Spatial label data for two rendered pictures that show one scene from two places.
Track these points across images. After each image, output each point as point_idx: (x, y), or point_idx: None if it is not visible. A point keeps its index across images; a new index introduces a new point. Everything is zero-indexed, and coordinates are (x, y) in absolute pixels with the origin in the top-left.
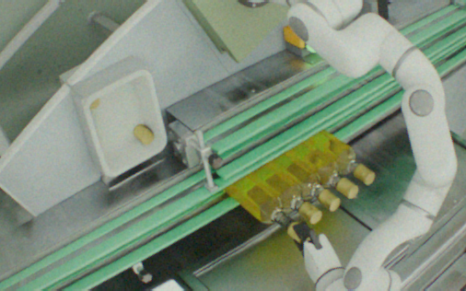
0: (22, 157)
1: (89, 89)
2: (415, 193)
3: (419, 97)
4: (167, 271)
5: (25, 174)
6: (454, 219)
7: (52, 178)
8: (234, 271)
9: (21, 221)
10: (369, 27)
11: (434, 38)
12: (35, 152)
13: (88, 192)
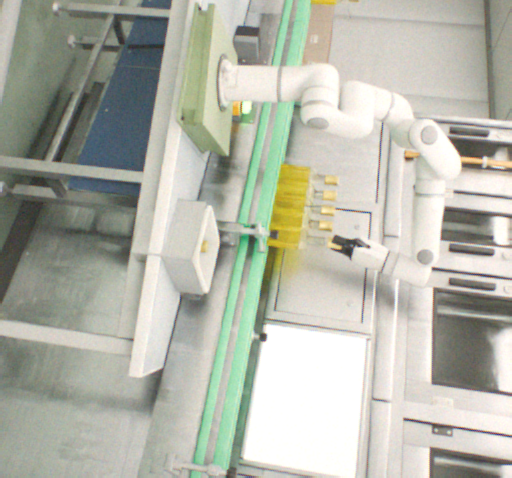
0: (151, 336)
1: (185, 247)
2: (432, 187)
3: (427, 132)
4: None
5: (154, 346)
6: (392, 171)
7: (164, 328)
8: (294, 289)
9: (87, 382)
10: (364, 97)
11: None
12: (156, 323)
13: (185, 314)
